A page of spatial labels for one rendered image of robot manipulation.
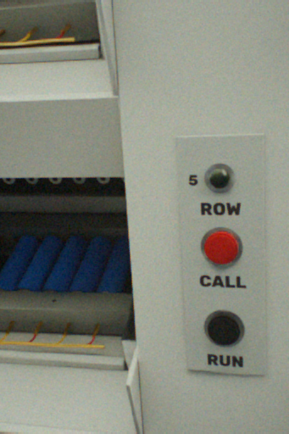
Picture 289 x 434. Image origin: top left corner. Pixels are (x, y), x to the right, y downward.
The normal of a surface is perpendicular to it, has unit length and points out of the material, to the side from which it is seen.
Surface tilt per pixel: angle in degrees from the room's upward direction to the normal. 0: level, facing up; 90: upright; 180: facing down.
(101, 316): 109
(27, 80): 19
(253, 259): 90
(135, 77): 90
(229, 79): 90
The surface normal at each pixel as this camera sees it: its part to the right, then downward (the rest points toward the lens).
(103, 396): -0.14, -0.82
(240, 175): -0.24, 0.28
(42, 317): -0.19, 0.57
